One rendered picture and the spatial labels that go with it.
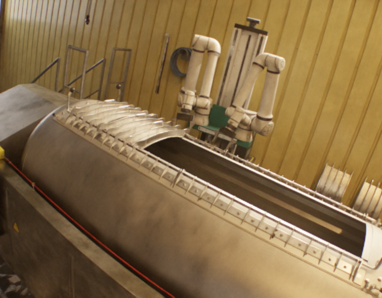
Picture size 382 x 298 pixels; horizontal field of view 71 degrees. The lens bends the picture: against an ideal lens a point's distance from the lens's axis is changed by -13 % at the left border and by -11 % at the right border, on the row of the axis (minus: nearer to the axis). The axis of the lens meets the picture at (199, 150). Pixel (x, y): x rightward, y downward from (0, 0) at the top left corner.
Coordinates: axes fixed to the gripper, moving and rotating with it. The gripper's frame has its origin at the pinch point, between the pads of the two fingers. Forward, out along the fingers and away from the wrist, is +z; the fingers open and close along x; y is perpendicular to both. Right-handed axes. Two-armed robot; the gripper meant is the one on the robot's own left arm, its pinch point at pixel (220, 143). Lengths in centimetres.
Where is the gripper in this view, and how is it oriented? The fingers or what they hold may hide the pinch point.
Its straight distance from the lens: 246.6
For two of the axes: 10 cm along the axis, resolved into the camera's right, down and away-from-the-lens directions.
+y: -3.5, -1.6, -9.3
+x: 7.9, 4.8, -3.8
